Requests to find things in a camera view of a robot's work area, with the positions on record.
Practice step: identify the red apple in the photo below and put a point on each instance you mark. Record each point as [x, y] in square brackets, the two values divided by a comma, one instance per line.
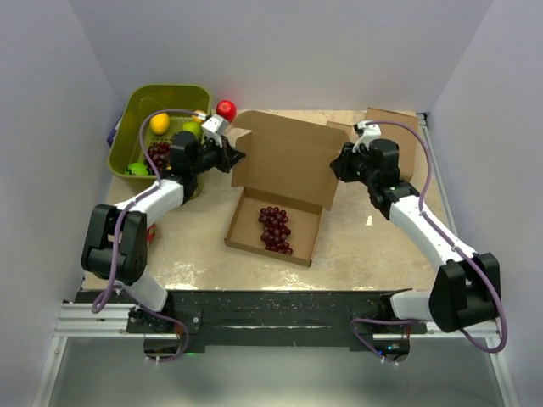
[227, 110]

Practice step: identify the green pear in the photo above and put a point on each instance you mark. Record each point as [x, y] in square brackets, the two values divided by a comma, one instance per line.
[194, 127]

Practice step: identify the right aluminium rail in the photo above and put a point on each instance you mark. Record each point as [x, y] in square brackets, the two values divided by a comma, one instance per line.
[499, 365]

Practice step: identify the red grapes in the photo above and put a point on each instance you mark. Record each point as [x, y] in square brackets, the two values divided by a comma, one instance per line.
[276, 232]

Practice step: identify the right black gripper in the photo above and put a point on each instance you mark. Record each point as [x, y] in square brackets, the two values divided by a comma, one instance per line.
[340, 165]

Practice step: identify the purple white booklet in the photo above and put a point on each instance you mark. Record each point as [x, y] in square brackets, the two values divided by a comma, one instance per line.
[113, 132]

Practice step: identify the yellow lemon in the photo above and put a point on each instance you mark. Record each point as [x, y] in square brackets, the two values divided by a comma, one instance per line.
[159, 123]

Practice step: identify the green plastic basket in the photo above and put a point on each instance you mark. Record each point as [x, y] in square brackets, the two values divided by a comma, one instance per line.
[145, 101]

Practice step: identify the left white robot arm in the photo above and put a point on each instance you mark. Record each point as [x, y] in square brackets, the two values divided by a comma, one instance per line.
[116, 244]

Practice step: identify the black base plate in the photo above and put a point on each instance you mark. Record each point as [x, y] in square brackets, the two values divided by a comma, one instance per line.
[195, 320]

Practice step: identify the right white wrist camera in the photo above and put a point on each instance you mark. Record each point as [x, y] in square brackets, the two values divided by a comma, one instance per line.
[366, 133]

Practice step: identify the large folded cardboard box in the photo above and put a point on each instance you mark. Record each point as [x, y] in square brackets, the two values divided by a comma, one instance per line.
[406, 142]

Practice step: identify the small orange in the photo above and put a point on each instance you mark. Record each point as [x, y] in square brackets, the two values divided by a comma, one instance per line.
[199, 116]

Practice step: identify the green lime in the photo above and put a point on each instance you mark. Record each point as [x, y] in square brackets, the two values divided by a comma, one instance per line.
[137, 169]

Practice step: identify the cardboard paper box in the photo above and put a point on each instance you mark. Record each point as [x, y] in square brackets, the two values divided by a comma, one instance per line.
[287, 165]

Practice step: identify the red dragon fruit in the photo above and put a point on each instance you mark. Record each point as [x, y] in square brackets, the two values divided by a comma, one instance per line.
[151, 233]

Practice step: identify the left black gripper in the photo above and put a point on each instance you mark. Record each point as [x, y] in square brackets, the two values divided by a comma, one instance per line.
[228, 156]

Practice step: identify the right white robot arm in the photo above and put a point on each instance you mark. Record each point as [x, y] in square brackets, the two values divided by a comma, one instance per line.
[466, 288]

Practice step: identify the dark grapes in basket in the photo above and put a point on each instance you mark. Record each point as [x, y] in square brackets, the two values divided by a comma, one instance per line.
[159, 153]

